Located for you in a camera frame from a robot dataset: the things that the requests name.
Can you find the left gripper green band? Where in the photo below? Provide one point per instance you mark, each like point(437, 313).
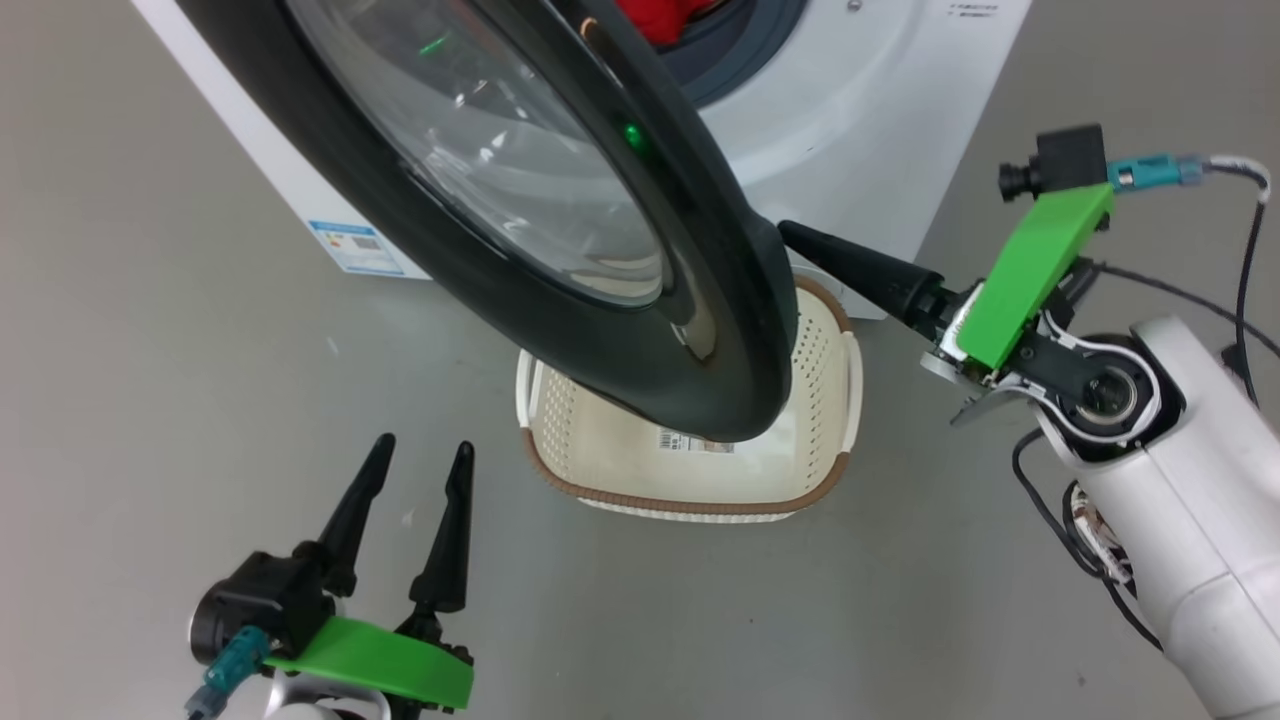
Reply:
point(390, 660)

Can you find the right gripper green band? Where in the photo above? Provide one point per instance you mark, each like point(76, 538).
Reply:
point(1030, 280)

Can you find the black glass washing machine door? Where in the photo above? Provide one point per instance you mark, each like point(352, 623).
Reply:
point(600, 340)

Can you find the red clothes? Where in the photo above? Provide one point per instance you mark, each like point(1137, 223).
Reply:
point(660, 18)

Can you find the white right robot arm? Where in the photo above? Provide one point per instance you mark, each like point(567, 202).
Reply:
point(1190, 500)

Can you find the white washing machine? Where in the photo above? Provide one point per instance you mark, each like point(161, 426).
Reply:
point(850, 120)

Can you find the cream basket with brown rim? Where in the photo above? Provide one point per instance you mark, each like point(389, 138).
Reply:
point(620, 460)

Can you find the printed basket label sticker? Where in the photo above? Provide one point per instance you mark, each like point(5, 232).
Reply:
point(682, 441)

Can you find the blue energy label sticker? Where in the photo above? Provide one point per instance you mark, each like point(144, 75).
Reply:
point(355, 248)

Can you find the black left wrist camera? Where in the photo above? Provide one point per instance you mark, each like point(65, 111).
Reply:
point(265, 600)

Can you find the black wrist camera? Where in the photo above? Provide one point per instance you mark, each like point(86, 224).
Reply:
point(265, 600)
point(1070, 160)

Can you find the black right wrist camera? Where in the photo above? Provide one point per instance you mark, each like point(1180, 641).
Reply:
point(1070, 160)

